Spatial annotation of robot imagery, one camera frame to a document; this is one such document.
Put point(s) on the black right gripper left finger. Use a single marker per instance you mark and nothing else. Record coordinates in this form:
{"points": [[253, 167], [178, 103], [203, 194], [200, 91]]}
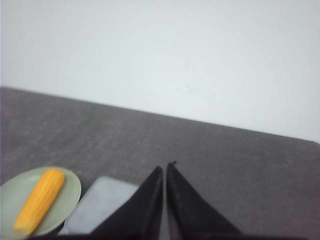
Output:
{"points": [[141, 215]]}

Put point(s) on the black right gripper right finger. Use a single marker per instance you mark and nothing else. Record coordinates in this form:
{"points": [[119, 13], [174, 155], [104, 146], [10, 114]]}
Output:
{"points": [[195, 217]]}

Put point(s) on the yellow corn cob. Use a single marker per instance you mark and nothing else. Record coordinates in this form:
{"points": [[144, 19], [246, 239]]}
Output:
{"points": [[39, 201]]}

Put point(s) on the silver digital kitchen scale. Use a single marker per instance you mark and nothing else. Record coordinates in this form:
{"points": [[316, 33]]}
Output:
{"points": [[102, 199]]}

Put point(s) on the green oval plate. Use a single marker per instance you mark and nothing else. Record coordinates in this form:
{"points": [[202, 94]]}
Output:
{"points": [[15, 192]]}

